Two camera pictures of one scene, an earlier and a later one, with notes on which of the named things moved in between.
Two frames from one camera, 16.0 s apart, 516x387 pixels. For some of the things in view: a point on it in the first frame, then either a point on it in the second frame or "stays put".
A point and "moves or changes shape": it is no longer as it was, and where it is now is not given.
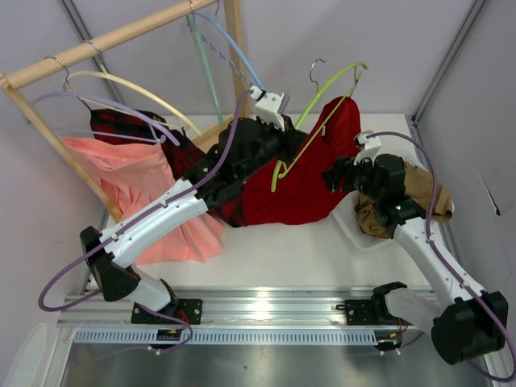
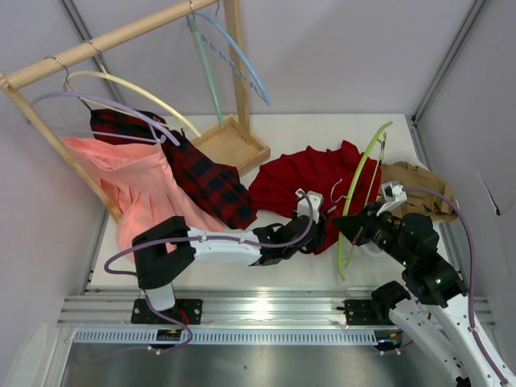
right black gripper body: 341,176 to 360,226
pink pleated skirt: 130,174 stays put
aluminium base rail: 251,306 stays put
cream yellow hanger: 139,88 stays put
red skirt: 295,189 moves or changes shape
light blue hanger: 215,21 stays put
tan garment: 418,186 stays put
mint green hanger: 192,25 stays put
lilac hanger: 161,135 stays put
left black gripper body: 286,142 to 315,232
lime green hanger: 279,168 to 345,210
